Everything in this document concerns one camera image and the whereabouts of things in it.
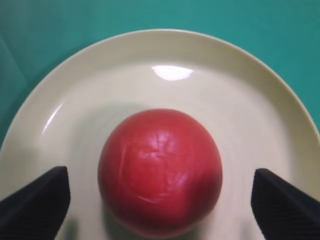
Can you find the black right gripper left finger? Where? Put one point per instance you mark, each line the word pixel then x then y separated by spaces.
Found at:
pixel 37 211

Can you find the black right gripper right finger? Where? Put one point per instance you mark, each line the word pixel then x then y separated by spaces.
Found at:
pixel 282 211

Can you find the round red-topped bread bun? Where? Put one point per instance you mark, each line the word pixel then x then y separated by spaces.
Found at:
pixel 160 171

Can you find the yellow plastic plate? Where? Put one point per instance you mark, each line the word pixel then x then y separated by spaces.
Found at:
pixel 254 117

